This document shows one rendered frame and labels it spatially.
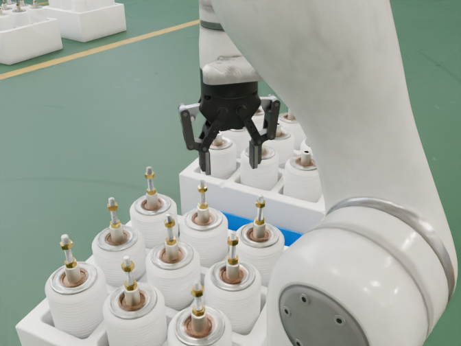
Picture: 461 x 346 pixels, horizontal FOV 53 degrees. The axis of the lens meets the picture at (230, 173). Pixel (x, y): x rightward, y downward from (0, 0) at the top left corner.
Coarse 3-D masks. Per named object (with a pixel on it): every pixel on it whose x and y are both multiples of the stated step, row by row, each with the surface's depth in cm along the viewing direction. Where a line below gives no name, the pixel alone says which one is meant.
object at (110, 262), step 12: (96, 240) 85; (144, 240) 87; (96, 252) 83; (108, 252) 82; (120, 252) 82; (132, 252) 83; (144, 252) 86; (96, 264) 84; (108, 264) 82; (120, 264) 82; (144, 264) 87; (108, 276) 84; (120, 276) 84
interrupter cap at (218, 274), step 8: (216, 264) 78; (224, 264) 78; (240, 264) 78; (248, 264) 78; (216, 272) 77; (224, 272) 77; (240, 272) 77; (248, 272) 77; (216, 280) 75; (224, 280) 75; (232, 280) 76; (240, 280) 76; (248, 280) 75; (224, 288) 74; (232, 288) 74; (240, 288) 74
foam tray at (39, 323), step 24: (264, 288) 84; (48, 312) 80; (168, 312) 79; (264, 312) 79; (24, 336) 77; (48, 336) 75; (72, 336) 75; (96, 336) 75; (240, 336) 75; (264, 336) 75
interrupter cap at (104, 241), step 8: (104, 232) 86; (128, 232) 86; (136, 232) 86; (104, 240) 84; (128, 240) 84; (136, 240) 84; (104, 248) 82; (112, 248) 82; (120, 248) 82; (128, 248) 83
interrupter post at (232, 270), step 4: (228, 264) 75; (232, 264) 75; (236, 264) 75; (228, 268) 75; (232, 268) 75; (236, 268) 75; (228, 272) 75; (232, 272) 75; (236, 272) 75; (228, 276) 76; (232, 276) 75; (236, 276) 76
